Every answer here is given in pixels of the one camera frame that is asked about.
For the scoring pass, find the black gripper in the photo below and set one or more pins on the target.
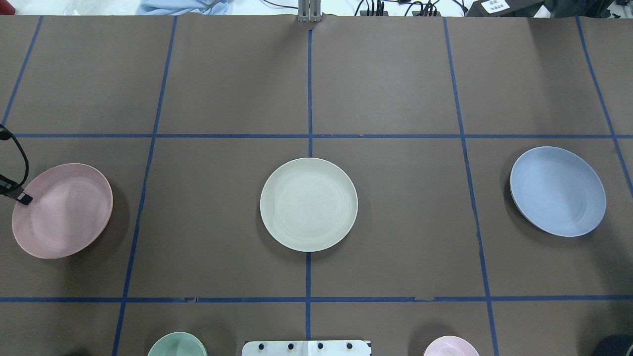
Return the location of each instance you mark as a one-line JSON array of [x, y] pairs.
[[11, 188]]

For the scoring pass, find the pink plate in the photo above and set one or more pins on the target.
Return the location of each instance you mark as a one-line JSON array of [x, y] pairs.
[[71, 206]]

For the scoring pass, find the blue plate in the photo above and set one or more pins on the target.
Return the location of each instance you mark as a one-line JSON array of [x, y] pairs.
[[557, 191]]

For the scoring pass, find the green bowl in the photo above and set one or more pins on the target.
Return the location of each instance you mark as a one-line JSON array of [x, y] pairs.
[[178, 344]]

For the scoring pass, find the light blue cloth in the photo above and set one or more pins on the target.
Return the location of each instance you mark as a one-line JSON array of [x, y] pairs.
[[178, 7]]

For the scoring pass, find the cream plate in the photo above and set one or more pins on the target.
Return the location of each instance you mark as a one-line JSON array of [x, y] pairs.
[[308, 204]]

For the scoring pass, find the pink bowl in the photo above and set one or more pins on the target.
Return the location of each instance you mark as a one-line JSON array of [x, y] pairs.
[[450, 346]]

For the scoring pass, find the dark blue lidded pot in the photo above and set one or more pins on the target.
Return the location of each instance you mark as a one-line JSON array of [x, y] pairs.
[[615, 345]]

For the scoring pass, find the white camera stand base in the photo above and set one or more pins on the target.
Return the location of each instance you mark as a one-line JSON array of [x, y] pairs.
[[308, 348]]

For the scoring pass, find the aluminium frame post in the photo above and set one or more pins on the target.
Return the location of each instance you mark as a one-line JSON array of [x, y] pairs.
[[309, 11]]

